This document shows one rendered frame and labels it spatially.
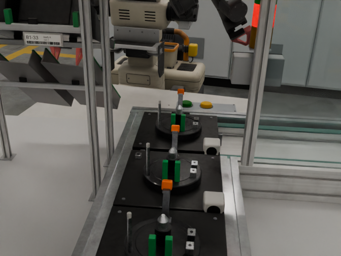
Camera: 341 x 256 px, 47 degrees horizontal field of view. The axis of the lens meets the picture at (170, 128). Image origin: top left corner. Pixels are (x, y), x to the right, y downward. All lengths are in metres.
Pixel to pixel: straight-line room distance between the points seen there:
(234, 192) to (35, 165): 0.62
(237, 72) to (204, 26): 3.23
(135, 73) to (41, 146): 0.77
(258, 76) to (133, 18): 1.05
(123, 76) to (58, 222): 1.12
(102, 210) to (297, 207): 0.51
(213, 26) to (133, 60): 2.28
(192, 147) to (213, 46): 3.18
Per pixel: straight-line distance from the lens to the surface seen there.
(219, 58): 4.24
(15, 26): 0.94
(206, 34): 4.20
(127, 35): 1.90
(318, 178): 1.10
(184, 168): 0.95
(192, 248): 0.72
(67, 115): 1.56
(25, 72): 1.14
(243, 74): 0.97
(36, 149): 1.34
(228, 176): 0.99
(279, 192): 1.11
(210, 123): 1.22
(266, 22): 0.92
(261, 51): 0.93
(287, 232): 1.01
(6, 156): 1.32
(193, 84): 2.18
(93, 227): 0.84
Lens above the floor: 1.50
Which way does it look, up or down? 26 degrees down
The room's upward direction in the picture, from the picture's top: 2 degrees clockwise
